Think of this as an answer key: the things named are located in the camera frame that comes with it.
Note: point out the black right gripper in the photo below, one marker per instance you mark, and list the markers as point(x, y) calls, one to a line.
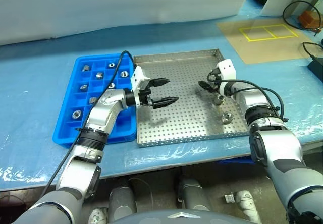
point(215, 79)

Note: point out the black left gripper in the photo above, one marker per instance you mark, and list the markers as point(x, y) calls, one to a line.
point(146, 98)

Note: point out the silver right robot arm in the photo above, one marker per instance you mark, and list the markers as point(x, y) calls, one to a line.
point(275, 143)

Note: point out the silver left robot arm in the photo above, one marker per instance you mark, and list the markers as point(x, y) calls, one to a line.
point(103, 113)

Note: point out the blue compartment tray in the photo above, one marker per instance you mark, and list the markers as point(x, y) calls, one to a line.
point(126, 125)

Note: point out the metal nut held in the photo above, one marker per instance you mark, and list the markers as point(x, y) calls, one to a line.
point(219, 99)

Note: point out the perforated metal tray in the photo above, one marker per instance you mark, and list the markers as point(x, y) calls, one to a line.
point(181, 118)

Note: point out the metal nut on tray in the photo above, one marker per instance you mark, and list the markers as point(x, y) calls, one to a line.
point(226, 117)

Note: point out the brown cardboard mat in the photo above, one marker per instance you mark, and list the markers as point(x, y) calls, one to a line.
point(265, 50)

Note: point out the yellow tape rectangle marking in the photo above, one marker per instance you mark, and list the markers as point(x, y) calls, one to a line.
point(272, 38)

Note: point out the white foam backdrop board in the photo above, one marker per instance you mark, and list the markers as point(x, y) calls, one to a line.
point(101, 7)

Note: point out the grey cylindrical robot leg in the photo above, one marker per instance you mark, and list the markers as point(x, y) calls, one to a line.
point(194, 193)
point(121, 201)

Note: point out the black power adapter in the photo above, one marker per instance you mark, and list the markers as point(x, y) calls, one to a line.
point(316, 67)

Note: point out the orange block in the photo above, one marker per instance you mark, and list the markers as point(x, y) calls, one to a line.
point(309, 18)

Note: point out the blue plastic table sheet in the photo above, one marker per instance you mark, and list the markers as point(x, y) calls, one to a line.
point(38, 95)

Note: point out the white speckled robot foot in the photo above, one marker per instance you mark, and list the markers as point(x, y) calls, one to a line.
point(97, 216)
point(246, 205)

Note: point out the grey robot torso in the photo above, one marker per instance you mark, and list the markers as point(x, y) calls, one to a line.
point(181, 219)

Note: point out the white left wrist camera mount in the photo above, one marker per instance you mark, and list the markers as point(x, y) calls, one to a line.
point(138, 80)

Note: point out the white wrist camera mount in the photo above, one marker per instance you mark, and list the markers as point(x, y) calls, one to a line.
point(138, 80)
point(227, 68)

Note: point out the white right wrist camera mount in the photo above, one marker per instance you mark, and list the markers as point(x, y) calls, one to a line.
point(227, 68)

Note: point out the small white bracket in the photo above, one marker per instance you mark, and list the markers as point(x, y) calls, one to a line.
point(229, 198)

